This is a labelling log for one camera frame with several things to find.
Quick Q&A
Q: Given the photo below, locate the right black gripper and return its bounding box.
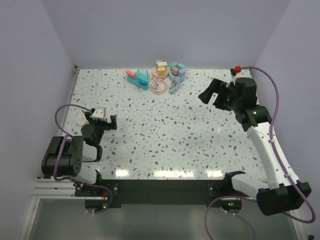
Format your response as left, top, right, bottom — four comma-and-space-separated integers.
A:
198, 78, 241, 112

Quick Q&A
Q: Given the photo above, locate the blue round power socket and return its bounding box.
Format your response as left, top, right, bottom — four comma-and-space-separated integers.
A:
168, 69, 187, 82

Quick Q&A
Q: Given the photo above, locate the brown pink plug adapter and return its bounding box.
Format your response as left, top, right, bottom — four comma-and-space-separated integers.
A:
171, 66, 179, 76

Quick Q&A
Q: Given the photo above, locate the pink cord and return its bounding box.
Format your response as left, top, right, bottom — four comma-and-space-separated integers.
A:
150, 77, 170, 95

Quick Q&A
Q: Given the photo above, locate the yellow plug adapter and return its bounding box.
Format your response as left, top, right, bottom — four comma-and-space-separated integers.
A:
157, 67, 166, 76

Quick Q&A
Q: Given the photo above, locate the white plug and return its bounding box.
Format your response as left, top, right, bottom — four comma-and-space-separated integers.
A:
158, 61, 168, 68

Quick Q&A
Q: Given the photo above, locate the pink round power socket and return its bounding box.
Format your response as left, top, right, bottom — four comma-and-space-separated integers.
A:
152, 66, 170, 80

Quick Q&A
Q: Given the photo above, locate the light blue plug adapter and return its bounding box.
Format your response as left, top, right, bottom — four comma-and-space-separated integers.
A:
178, 68, 186, 78

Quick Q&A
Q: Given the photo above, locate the teal plug adapter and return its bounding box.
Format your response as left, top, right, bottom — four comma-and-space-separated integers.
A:
177, 63, 185, 70
170, 62, 178, 69

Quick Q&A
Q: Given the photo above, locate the green plug adapter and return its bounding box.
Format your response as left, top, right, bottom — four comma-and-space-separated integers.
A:
155, 60, 163, 67

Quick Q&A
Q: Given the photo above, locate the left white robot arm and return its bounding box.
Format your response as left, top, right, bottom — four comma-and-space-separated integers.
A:
41, 109, 117, 196

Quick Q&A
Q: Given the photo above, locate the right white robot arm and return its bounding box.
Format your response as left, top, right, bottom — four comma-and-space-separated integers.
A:
198, 77, 312, 216

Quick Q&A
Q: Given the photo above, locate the white plug adapter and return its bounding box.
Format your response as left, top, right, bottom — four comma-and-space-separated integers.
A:
75, 115, 88, 126

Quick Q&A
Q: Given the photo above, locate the blue plug on teal strip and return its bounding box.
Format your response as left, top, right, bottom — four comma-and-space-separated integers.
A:
137, 76, 148, 85

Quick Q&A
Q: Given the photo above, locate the teal triangular power strip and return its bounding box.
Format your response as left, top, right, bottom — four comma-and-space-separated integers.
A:
125, 69, 149, 90

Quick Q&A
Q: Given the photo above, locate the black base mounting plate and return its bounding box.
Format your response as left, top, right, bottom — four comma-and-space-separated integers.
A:
73, 179, 245, 211

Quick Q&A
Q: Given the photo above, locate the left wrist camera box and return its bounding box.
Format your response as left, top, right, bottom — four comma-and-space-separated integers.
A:
90, 107, 106, 122

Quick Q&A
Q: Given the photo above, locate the right wrist camera red cap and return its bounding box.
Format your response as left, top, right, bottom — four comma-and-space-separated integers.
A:
230, 65, 242, 76

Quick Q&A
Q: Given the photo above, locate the aluminium frame rail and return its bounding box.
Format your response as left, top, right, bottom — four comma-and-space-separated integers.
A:
32, 178, 76, 200

